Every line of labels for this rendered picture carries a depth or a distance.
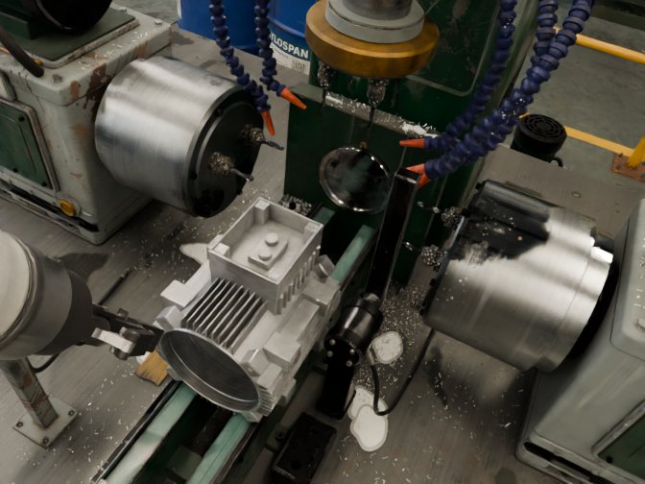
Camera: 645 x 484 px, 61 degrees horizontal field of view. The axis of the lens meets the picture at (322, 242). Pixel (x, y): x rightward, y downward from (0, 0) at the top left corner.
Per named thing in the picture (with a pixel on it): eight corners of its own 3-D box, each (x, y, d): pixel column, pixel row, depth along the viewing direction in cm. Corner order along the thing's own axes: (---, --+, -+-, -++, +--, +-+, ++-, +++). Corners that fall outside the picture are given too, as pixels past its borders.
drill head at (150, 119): (138, 119, 122) (120, 9, 104) (279, 180, 113) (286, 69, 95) (52, 180, 106) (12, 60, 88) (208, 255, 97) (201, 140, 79)
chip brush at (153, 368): (201, 291, 106) (200, 288, 105) (223, 301, 105) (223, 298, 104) (133, 375, 92) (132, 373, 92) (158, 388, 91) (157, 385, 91)
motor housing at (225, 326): (233, 285, 93) (232, 203, 79) (333, 334, 88) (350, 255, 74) (156, 376, 80) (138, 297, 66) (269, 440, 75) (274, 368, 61)
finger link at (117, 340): (69, 303, 47) (117, 330, 46) (102, 314, 52) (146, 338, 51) (55, 328, 47) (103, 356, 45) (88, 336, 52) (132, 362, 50)
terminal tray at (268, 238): (256, 231, 81) (257, 195, 75) (320, 261, 78) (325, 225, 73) (208, 286, 73) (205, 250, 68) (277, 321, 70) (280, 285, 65)
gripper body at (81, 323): (91, 284, 43) (144, 304, 52) (11, 241, 45) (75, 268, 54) (39, 372, 42) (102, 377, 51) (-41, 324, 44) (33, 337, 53)
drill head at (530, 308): (413, 236, 106) (448, 129, 88) (630, 328, 96) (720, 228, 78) (360, 328, 90) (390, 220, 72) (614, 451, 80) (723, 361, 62)
